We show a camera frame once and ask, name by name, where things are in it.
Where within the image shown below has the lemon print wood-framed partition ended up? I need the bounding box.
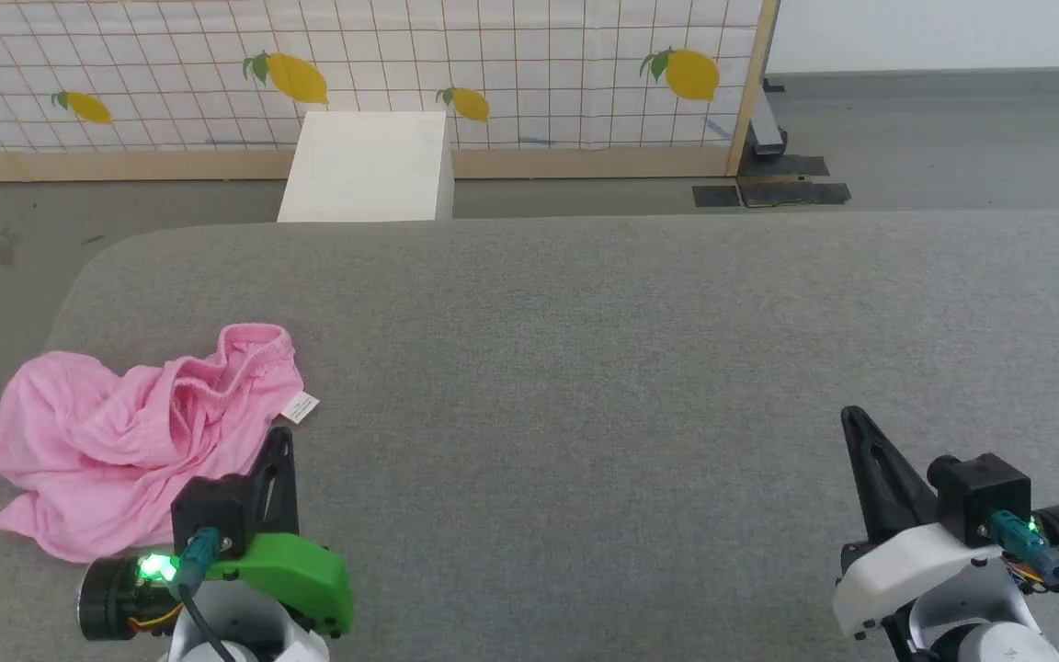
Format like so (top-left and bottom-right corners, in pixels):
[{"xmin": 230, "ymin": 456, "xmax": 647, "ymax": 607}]
[{"xmin": 0, "ymin": 0, "xmax": 780, "ymax": 182}]

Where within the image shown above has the black floor plate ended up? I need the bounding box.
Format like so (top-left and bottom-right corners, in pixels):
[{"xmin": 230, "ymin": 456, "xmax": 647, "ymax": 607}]
[{"xmin": 736, "ymin": 154, "xmax": 852, "ymax": 209}]

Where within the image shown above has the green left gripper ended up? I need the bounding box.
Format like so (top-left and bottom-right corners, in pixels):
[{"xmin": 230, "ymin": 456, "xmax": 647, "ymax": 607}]
[{"xmin": 208, "ymin": 426, "xmax": 354, "ymax": 637}]

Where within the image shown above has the pink cloth garment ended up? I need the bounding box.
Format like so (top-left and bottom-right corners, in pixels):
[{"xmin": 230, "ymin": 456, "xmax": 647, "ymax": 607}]
[{"xmin": 0, "ymin": 322, "xmax": 321, "ymax": 564}]

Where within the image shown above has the grey metal partition foot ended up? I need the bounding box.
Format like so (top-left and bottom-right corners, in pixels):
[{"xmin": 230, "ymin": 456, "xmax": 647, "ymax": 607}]
[{"xmin": 748, "ymin": 81, "xmax": 790, "ymax": 157}]

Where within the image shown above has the right camera cable teal plug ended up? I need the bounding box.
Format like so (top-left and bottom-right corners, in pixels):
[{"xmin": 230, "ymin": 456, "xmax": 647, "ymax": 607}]
[{"xmin": 992, "ymin": 511, "xmax": 1059, "ymax": 640}]

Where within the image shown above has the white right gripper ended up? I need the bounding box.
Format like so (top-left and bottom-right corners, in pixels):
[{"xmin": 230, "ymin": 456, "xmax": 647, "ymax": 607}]
[{"xmin": 831, "ymin": 405, "xmax": 1013, "ymax": 640}]

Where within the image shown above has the white box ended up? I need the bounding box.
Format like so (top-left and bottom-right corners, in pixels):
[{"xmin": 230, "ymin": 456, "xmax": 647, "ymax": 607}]
[{"xmin": 277, "ymin": 111, "xmax": 455, "ymax": 223}]

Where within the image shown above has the camera cable teal plug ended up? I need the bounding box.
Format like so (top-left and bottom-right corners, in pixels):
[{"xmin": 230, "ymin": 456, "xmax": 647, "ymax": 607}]
[
  {"xmin": 992, "ymin": 511, "xmax": 1059, "ymax": 640},
  {"xmin": 176, "ymin": 527, "xmax": 238, "ymax": 662}
]

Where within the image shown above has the grey fabric sofa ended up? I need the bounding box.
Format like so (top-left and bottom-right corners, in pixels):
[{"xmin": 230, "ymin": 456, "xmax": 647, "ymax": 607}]
[{"xmin": 0, "ymin": 210, "xmax": 1059, "ymax": 662}]

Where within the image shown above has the left camera cable teal plug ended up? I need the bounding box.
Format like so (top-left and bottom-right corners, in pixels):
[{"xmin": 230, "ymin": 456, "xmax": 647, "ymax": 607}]
[{"xmin": 176, "ymin": 527, "xmax": 238, "ymax": 662}]

